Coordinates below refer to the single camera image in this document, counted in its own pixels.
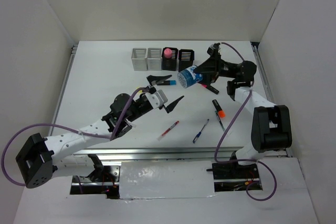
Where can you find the left black slotted container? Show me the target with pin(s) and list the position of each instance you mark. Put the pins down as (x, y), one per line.
(170, 64)

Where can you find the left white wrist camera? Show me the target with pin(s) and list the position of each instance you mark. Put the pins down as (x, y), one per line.
(157, 99)

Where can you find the red pen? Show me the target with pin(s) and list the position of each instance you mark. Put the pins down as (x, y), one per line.
(168, 130)

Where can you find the white slotted container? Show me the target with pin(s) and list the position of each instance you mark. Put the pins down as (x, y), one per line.
(154, 59)
(139, 56)

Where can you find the pink cap glue bottle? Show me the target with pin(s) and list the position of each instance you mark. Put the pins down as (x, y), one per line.
(167, 53)

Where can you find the green pen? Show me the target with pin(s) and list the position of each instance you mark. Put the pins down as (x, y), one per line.
(220, 122)

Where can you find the blue highlighter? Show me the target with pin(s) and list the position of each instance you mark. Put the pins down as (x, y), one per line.
(168, 83)

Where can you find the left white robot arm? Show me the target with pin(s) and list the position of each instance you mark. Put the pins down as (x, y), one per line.
(42, 158)

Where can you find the orange highlighter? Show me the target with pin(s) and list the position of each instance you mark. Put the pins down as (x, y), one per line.
(218, 108)

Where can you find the blue pen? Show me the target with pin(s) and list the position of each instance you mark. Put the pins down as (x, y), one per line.
(200, 132)

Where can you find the black slotted container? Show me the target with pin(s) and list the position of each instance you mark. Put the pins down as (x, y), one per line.
(186, 58)
(170, 64)

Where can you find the blue glue bottle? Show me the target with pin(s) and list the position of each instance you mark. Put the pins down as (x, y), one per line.
(188, 77)

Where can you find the white taped cover panel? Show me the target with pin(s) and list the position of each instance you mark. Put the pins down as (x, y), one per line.
(157, 180)

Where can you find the right black slotted container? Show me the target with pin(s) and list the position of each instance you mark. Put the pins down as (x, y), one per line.
(186, 58)

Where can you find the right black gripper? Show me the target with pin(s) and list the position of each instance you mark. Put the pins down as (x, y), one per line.
(211, 68)

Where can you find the left white slotted container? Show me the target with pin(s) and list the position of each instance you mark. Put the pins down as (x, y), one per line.
(139, 56)

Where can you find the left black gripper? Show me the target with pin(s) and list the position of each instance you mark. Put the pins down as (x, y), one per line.
(152, 80)

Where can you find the aluminium frame rail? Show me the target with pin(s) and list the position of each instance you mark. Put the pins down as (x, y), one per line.
(100, 70)

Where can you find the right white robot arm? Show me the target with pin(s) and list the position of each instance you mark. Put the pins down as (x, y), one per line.
(271, 127)

